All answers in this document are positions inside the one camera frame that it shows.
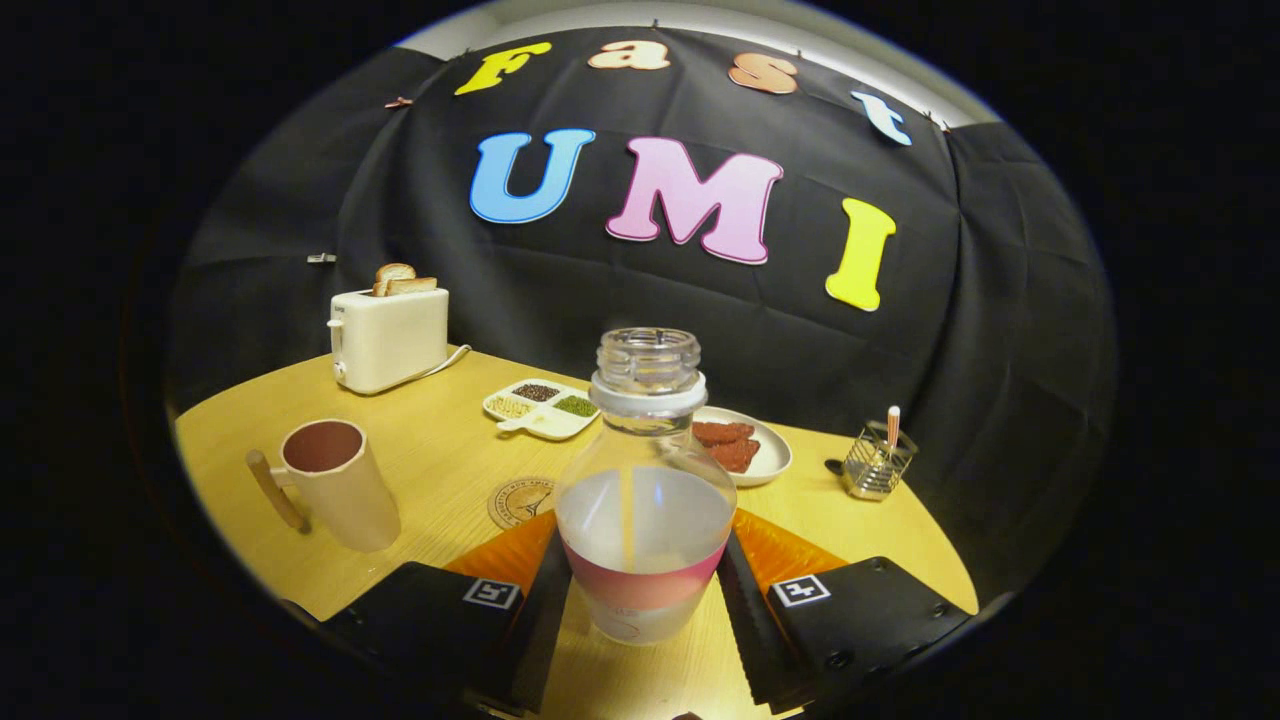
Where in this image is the white round plate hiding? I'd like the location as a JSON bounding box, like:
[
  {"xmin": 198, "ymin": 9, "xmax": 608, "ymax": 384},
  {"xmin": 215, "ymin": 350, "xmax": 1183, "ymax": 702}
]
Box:
[{"xmin": 690, "ymin": 405, "xmax": 793, "ymax": 489}]

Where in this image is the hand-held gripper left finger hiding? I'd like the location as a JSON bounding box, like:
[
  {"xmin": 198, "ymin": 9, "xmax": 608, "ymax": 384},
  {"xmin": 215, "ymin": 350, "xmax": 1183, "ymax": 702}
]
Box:
[{"xmin": 318, "ymin": 510, "xmax": 574, "ymax": 715}]

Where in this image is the white toaster cable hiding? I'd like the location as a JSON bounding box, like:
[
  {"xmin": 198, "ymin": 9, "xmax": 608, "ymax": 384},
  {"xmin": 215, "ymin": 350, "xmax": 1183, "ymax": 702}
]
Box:
[{"xmin": 400, "ymin": 344, "xmax": 471, "ymax": 386}]

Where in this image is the beige cup with wooden handle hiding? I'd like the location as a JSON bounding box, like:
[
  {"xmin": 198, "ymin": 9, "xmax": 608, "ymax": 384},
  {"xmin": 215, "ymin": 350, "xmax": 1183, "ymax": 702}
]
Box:
[{"xmin": 246, "ymin": 418, "xmax": 402, "ymax": 554}]

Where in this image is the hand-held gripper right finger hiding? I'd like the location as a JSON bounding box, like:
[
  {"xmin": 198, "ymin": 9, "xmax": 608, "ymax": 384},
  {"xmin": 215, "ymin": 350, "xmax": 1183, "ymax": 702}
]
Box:
[{"xmin": 716, "ymin": 508, "xmax": 976, "ymax": 715}]

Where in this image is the round wooden coaster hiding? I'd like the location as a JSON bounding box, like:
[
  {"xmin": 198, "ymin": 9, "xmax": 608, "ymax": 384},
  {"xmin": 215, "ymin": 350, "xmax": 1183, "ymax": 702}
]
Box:
[{"xmin": 487, "ymin": 476, "xmax": 557, "ymax": 531}]

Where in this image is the white divided dish with grains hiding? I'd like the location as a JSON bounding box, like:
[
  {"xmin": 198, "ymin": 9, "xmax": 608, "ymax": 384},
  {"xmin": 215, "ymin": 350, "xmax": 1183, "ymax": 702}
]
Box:
[{"xmin": 482, "ymin": 379, "xmax": 601, "ymax": 442}]

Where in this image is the clear juice bottle pink label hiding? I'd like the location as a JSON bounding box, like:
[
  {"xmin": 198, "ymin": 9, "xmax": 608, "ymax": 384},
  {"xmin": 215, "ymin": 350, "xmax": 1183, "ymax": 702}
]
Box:
[{"xmin": 554, "ymin": 327, "xmax": 738, "ymax": 646}]

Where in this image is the wooden table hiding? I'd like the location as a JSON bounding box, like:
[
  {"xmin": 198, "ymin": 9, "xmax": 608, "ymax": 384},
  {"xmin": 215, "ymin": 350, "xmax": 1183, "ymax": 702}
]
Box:
[{"xmin": 175, "ymin": 345, "xmax": 981, "ymax": 720}]

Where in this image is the white toaster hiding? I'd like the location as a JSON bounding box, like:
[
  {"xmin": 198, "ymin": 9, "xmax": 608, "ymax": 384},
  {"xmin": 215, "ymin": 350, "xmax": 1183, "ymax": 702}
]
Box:
[{"xmin": 327, "ymin": 287, "xmax": 451, "ymax": 396}]

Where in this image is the metal wire holder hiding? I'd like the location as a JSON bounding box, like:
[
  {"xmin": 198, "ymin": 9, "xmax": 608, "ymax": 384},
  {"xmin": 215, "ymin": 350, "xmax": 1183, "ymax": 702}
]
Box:
[{"xmin": 842, "ymin": 420, "xmax": 918, "ymax": 501}]

